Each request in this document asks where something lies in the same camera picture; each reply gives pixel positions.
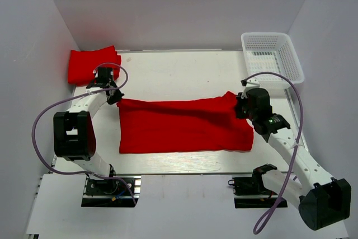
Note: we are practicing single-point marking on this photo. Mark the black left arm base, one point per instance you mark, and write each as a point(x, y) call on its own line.
point(111, 193)

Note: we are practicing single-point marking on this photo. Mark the red t shirt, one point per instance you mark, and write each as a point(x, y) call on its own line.
point(83, 63)
point(183, 126)

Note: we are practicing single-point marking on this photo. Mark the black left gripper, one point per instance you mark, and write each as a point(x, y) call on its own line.
point(114, 99)

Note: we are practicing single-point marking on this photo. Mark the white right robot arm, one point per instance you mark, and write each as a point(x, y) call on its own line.
point(320, 199)

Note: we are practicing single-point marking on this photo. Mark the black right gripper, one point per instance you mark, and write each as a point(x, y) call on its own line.
point(240, 101)

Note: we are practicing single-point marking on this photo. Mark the folded red t shirt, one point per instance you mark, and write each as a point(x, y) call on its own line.
point(83, 63)

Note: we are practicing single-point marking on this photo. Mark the white plastic mesh basket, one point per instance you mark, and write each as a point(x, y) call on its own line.
point(271, 52)

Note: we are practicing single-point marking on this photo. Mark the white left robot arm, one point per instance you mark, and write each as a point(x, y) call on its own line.
point(74, 136)

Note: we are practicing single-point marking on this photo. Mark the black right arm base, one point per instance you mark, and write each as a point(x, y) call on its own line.
point(247, 194)

